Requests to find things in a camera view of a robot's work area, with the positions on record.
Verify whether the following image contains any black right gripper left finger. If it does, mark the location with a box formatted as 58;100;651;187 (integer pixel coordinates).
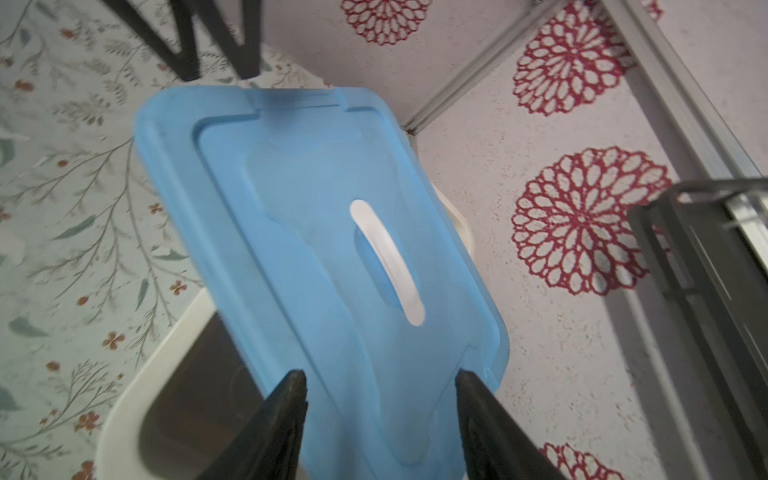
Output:
198;370;308;479

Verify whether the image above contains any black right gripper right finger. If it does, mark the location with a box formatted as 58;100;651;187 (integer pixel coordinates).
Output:
455;370;563;480

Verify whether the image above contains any grey wall shelf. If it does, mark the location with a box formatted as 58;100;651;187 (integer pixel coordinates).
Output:
627;178;767;479

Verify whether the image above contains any blue plastic bin lid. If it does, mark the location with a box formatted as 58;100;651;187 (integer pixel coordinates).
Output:
134;86;510;479

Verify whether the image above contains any white plastic storage bin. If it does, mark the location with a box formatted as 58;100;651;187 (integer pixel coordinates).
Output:
94;185;476;480

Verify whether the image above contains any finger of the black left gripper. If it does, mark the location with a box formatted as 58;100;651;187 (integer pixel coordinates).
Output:
101;0;202;83
197;0;264;80

